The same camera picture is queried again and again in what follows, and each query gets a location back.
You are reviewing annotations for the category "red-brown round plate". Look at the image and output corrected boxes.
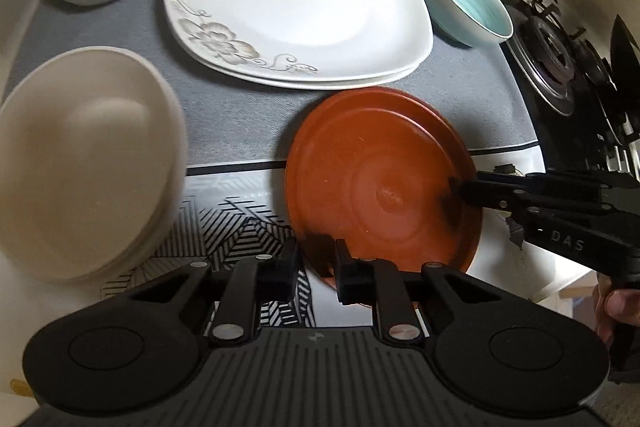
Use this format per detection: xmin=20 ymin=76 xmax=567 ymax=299
xmin=284 ymin=88 xmax=483 ymax=285

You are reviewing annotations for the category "person's right hand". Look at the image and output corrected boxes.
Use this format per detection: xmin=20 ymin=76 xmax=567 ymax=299
xmin=592 ymin=273 xmax=640 ymax=347

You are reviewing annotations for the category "black white patterned mat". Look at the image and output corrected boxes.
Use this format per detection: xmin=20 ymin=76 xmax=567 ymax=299
xmin=101 ymin=168 xmax=294 ymax=299

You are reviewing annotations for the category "black gas stove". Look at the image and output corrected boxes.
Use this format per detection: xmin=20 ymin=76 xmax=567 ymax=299
xmin=500 ymin=0 xmax=639 ymax=179

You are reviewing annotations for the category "dark wok pan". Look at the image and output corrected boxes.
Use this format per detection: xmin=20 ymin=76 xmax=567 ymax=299
xmin=610 ymin=15 xmax=639 ymax=124

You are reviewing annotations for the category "grey dish drying mat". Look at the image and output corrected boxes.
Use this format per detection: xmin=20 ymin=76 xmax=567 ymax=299
xmin=8 ymin=0 xmax=537 ymax=165

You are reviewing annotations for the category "light blue ceramic bowl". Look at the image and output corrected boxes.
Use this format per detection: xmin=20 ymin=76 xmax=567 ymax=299
xmin=425 ymin=0 xmax=514 ymax=48

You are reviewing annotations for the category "beige large bowl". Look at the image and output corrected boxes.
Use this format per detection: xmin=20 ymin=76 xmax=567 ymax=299
xmin=1 ymin=46 xmax=188 ymax=283

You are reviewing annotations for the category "white square floral plate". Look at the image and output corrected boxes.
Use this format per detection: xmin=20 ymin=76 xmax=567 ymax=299
xmin=164 ymin=0 xmax=434 ymax=86

